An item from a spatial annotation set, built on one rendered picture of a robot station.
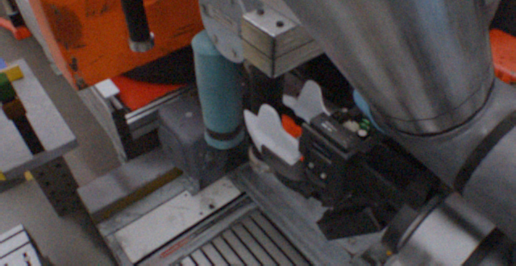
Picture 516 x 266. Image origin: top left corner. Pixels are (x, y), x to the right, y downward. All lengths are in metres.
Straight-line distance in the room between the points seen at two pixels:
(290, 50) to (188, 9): 0.73
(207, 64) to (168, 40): 0.37
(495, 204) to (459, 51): 0.11
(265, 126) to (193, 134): 0.65
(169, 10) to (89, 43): 0.21
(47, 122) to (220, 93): 0.51
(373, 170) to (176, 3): 0.82
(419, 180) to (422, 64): 0.16
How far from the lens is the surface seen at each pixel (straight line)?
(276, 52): 0.38
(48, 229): 1.50
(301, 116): 0.45
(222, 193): 1.32
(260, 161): 0.50
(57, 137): 1.08
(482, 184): 0.27
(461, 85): 0.22
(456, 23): 0.18
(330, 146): 0.33
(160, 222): 1.29
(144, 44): 0.72
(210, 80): 0.76
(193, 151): 1.06
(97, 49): 1.02
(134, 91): 1.43
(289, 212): 1.20
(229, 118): 0.83
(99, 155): 1.64
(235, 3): 0.55
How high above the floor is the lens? 1.14
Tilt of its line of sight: 45 degrees down
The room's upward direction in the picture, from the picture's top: straight up
